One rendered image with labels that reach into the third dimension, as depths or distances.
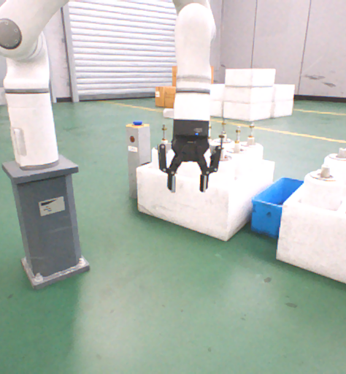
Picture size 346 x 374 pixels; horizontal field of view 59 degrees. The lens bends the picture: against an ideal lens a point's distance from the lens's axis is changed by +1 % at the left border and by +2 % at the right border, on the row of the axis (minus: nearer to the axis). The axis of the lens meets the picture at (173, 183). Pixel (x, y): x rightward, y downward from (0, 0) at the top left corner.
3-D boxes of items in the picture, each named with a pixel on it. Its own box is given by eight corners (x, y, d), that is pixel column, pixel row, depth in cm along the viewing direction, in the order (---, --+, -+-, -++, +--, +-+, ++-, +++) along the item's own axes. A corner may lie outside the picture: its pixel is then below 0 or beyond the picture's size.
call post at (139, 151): (141, 200, 130) (138, 128, 120) (129, 196, 134) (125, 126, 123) (152, 195, 136) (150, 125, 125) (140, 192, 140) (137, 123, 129)
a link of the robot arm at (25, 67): (2, 16, 69) (16, 96, 75) (-20, 8, 60) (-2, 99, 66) (44, 17, 70) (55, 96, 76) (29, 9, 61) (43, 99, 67)
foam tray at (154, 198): (226, 242, 99) (229, 190, 92) (137, 211, 121) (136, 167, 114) (270, 203, 128) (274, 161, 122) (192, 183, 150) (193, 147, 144)
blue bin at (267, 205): (278, 241, 99) (282, 207, 95) (247, 231, 106) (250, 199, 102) (306, 210, 122) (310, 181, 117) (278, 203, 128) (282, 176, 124)
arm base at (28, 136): (23, 172, 70) (9, 94, 64) (14, 163, 77) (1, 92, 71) (64, 165, 75) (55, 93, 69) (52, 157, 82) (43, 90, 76)
